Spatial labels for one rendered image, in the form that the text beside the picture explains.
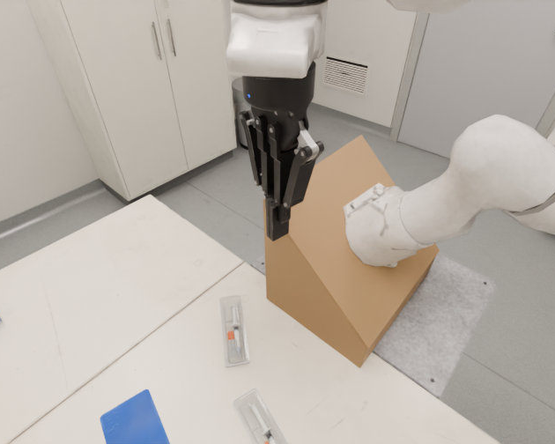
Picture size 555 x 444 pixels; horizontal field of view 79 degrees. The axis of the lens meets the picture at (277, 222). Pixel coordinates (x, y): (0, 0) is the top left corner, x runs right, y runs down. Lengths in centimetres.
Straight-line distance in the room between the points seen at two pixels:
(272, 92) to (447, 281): 83
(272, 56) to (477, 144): 34
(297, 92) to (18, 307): 95
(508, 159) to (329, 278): 38
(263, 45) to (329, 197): 53
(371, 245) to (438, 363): 32
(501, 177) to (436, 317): 51
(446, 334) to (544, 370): 112
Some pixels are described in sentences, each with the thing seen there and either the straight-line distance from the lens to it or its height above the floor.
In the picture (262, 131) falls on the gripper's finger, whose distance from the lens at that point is 40.
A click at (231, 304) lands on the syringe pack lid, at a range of 89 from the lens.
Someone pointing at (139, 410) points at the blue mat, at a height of 75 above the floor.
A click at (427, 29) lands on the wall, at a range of 310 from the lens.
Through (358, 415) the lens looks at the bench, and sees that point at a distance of 80.
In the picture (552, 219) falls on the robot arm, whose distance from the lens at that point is 64.
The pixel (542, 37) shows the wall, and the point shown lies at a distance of 292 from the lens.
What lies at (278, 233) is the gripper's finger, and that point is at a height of 116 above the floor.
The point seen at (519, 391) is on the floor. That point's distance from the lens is 191.
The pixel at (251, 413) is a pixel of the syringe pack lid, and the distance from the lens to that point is 76.
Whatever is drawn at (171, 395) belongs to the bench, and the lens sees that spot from 83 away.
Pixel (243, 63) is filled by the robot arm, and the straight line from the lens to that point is 29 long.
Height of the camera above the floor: 149
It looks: 41 degrees down
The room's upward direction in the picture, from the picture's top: straight up
